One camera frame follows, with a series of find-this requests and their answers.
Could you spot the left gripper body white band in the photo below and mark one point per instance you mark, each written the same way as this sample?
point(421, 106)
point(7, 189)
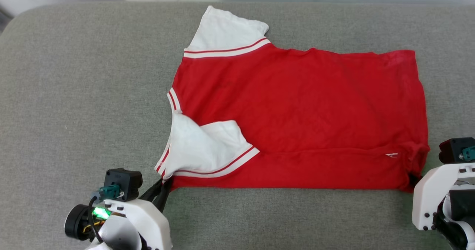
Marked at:
point(148, 220)

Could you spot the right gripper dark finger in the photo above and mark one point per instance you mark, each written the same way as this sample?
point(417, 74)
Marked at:
point(414, 180)

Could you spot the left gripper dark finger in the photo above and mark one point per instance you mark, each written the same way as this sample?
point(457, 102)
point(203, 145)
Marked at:
point(165, 196)
point(153, 192)

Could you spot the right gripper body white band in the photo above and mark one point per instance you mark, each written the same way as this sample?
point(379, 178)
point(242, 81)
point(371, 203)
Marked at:
point(430, 194)

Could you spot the red and white t-shirt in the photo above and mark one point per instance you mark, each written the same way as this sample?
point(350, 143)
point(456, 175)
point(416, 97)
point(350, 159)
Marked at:
point(297, 112)

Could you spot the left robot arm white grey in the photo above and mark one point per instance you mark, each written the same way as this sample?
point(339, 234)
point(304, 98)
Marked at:
point(118, 235)

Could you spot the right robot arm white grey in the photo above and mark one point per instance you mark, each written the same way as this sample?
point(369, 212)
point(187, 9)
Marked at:
point(469, 235)

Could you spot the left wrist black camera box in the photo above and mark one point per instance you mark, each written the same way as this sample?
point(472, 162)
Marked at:
point(124, 181)

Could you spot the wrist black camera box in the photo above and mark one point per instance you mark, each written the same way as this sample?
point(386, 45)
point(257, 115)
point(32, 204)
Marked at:
point(124, 181)
point(451, 150)

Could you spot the left teal camera connector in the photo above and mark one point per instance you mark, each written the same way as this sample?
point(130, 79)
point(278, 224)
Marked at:
point(108, 191)

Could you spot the teal camera connector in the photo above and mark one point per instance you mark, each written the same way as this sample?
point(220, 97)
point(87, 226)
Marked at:
point(469, 153)
point(108, 191)

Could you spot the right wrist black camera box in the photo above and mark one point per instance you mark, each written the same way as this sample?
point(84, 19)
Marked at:
point(451, 150)

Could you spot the right teal camera connector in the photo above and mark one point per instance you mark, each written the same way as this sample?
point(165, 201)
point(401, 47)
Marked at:
point(469, 153)

